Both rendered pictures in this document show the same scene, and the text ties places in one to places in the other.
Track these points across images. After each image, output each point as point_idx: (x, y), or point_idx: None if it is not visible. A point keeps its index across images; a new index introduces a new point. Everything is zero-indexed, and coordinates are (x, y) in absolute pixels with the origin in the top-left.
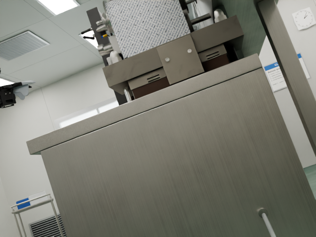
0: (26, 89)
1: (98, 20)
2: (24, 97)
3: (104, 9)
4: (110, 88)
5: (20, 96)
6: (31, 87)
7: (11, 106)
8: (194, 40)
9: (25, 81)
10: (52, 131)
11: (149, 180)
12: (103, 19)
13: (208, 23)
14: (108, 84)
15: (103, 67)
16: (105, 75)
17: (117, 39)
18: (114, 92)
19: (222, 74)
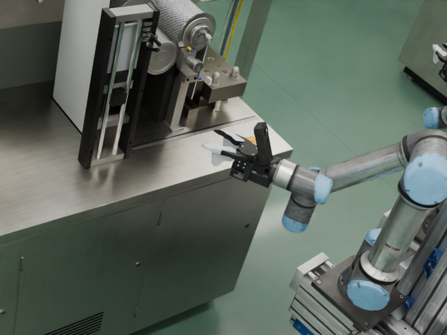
0: (226, 142)
1: (210, 36)
2: (212, 162)
3: (215, 25)
4: (239, 96)
5: (218, 161)
6: (202, 145)
7: (233, 176)
8: None
9: (227, 131)
10: (279, 135)
11: None
12: (209, 34)
13: (46, 0)
14: (243, 93)
15: (246, 81)
16: (245, 87)
17: (205, 53)
18: (137, 115)
19: None
